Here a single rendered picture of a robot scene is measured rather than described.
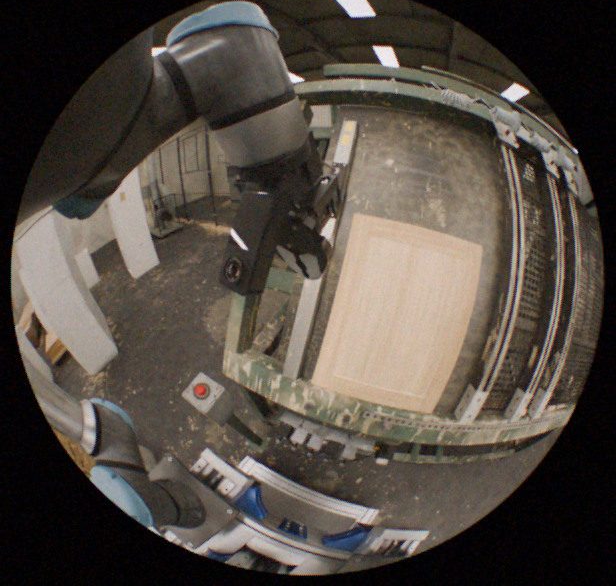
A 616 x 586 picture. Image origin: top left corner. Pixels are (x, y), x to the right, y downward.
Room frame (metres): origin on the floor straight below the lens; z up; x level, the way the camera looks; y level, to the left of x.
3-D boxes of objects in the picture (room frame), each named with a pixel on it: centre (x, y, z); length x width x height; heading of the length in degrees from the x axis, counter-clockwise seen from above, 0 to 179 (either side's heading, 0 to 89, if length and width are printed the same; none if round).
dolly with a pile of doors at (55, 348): (0.27, 3.72, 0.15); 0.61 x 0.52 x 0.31; 61
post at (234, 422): (0.23, 0.35, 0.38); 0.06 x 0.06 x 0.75; 66
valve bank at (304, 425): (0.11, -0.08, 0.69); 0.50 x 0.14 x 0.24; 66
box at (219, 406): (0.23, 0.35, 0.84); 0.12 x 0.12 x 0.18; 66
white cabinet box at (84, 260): (1.98, 4.71, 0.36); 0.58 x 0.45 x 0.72; 151
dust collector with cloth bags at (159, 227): (4.33, 3.84, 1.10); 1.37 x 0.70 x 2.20; 61
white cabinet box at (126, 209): (2.57, 3.11, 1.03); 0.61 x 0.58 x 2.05; 61
